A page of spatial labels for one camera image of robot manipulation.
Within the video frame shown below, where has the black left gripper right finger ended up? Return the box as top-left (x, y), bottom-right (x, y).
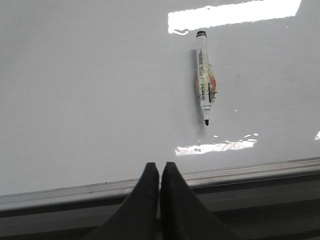
top-left (160, 162), bottom-right (238, 240)

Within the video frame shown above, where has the white whiteboard with aluminium frame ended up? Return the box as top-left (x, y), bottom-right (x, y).
top-left (0, 0), bottom-right (320, 213)

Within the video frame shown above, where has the white black-tip whiteboard marker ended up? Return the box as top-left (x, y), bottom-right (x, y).
top-left (195, 30), bottom-right (218, 126)

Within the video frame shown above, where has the grey metal stand frame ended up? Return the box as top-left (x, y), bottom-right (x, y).
top-left (0, 174), bottom-right (320, 240)

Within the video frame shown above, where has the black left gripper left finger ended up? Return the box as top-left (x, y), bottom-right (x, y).
top-left (84, 162), bottom-right (159, 240)

